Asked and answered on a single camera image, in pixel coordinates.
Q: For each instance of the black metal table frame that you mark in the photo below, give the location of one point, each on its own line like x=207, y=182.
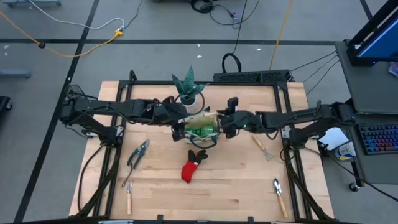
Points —
x=155, y=83

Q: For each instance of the grey workstation cart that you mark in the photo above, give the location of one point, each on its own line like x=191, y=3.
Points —
x=367, y=87

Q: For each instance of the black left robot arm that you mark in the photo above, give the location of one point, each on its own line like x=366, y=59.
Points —
x=93, y=109

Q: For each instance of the grey floor bar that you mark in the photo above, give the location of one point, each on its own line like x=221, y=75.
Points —
x=14, y=74

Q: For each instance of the cream canvas green-trim gardening bag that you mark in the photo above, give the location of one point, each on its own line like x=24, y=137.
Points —
x=202, y=141

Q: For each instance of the white blue yellow can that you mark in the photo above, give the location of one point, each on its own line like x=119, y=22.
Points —
x=345, y=151

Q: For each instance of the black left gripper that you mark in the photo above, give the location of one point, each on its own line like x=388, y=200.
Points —
x=174, y=112

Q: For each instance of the green plastic spray bottle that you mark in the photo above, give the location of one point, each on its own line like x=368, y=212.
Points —
x=203, y=130

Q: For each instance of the white paper sheet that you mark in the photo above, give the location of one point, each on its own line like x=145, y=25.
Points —
x=334, y=138

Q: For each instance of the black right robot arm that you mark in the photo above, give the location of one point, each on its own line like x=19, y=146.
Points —
x=295, y=116

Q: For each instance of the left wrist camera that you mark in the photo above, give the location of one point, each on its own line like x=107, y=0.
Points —
x=179, y=132

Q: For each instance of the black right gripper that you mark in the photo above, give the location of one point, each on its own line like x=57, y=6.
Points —
x=239, y=123

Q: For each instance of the black perforated power box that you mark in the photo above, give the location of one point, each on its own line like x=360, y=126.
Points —
x=248, y=76

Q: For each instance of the black chair base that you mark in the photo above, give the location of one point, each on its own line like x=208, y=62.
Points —
x=3, y=104

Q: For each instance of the green plant in white pot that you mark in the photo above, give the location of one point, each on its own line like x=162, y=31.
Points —
x=188, y=88

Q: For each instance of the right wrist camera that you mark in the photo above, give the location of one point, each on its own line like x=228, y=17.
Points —
x=233, y=103

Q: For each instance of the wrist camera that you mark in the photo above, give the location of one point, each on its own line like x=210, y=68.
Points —
x=179, y=132
x=233, y=103

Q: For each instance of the green pruning shears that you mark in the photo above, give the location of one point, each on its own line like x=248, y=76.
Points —
x=138, y=154

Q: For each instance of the blue-screen monitor on black stand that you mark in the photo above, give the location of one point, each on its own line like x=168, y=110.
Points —
x=379, y=40

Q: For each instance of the rainbow-lit black keyboard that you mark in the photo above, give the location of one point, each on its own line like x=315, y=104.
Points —
x=379, y=138

